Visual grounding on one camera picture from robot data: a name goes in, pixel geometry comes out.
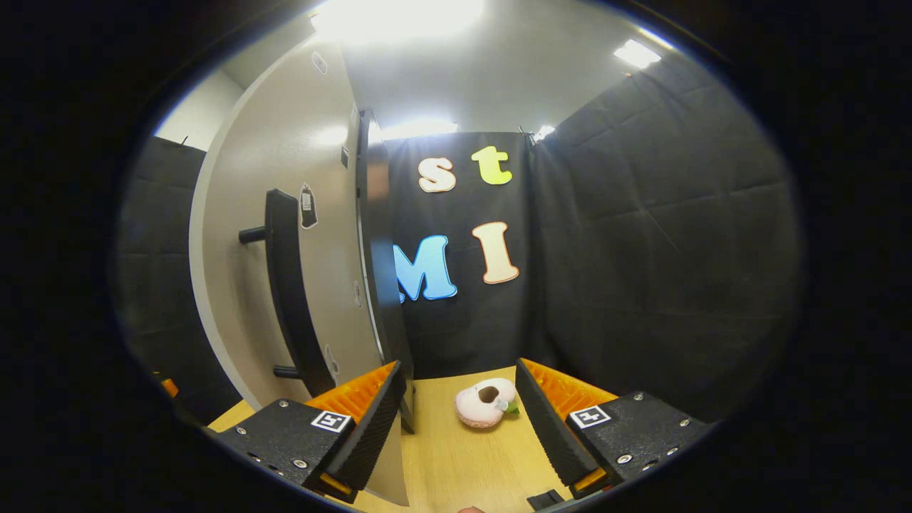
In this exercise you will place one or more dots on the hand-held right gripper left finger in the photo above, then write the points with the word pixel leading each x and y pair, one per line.
pixel 381 424

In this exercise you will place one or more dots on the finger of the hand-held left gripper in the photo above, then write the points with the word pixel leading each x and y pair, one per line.
pixel 169 387

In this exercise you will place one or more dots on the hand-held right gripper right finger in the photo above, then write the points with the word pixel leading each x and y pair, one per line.
pixel 545 427

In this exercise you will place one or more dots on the light grey cabinet door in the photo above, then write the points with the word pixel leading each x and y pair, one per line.
pixel 228 306

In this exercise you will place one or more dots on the pink plush toy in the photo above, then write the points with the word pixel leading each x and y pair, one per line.
pixel 477 413

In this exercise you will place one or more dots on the small black block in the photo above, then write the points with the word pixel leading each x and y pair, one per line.
pixel 545 500

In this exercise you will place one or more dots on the black backdrop cloth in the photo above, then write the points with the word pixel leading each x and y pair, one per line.
pixel 641 249

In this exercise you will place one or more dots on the large ceiling light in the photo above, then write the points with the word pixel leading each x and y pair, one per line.
pixel 399 18

